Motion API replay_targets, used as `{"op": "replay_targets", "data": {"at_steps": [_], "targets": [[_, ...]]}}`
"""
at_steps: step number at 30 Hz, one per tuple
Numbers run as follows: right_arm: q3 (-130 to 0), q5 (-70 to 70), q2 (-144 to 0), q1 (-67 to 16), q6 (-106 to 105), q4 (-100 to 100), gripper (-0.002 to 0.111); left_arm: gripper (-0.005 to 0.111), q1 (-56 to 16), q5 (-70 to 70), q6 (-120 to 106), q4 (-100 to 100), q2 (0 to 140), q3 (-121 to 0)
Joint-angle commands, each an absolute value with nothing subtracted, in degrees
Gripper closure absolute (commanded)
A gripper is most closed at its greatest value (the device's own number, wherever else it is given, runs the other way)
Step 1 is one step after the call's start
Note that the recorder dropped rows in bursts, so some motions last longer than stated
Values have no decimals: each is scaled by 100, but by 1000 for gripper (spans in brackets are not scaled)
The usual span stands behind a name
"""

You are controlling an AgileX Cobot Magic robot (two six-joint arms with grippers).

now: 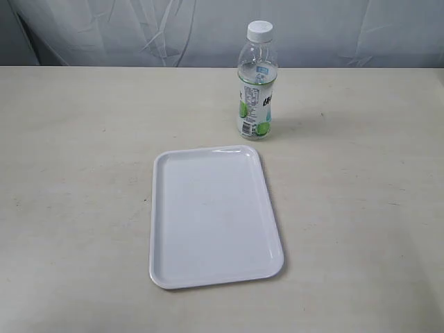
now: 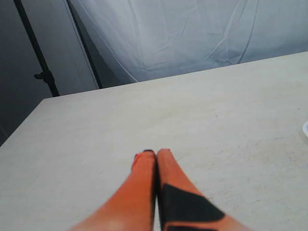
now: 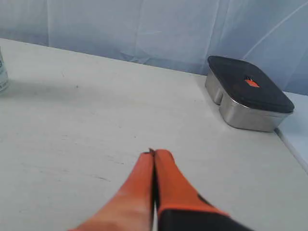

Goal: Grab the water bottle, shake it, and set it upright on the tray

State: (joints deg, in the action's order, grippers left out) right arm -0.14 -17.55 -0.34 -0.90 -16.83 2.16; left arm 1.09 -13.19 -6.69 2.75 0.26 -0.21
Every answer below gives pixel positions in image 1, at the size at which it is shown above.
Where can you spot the clear plastic drink bottle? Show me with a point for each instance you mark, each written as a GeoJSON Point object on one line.
{"type": "Point", "coordinates": [257, 71]}

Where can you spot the white rectangular plastic tray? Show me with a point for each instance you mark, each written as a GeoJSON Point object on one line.
{"type": "Point", "coordinates": [212, 221]}

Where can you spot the white wrinkled backdrop cloth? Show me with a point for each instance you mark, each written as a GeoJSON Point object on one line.
{"type": "Point", "coordinates": [212, 33]}

